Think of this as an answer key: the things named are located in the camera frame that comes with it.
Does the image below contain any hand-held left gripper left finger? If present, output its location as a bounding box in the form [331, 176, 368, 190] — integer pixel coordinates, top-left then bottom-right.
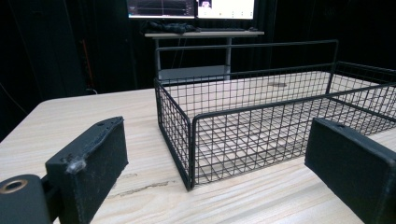
[45, 116, 129, 224]

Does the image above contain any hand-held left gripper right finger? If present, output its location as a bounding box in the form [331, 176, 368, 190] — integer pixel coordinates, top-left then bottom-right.
[304, 117, 396, 224]

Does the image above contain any black wire mesh basket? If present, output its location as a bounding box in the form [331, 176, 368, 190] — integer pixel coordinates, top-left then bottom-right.
[153, 38, 396, 191]

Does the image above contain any dark cloth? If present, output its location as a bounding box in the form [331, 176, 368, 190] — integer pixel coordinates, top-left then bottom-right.
[140, 20, 200, 35]

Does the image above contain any grey metal-legged desk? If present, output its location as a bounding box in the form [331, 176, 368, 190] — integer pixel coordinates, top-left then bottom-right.
[144, 30, 265, 82]

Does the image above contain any computer monitor with graphs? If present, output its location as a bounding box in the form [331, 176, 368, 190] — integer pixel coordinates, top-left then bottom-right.
[126, 0, 196, 20]

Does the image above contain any black keyboard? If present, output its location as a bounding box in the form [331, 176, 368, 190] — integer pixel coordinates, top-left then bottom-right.
[199, 27, 247, 33]

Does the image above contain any computer monitor with white screen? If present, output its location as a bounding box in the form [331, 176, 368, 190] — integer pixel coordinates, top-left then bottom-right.
[196, 0, 256, 21]

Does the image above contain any orange cable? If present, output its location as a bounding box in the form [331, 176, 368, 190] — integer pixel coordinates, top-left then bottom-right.
[81, 38, 94, 90]

